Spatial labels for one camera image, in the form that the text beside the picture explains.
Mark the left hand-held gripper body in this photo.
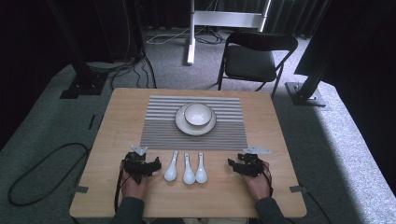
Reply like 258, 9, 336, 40
122, 144, 154, 185

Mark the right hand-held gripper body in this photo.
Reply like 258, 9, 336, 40
236, 145, 272, 179

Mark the person's right hand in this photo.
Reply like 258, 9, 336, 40
243, 161, 273, 203

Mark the person's left hand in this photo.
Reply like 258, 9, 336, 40
120, 169, 149, 201

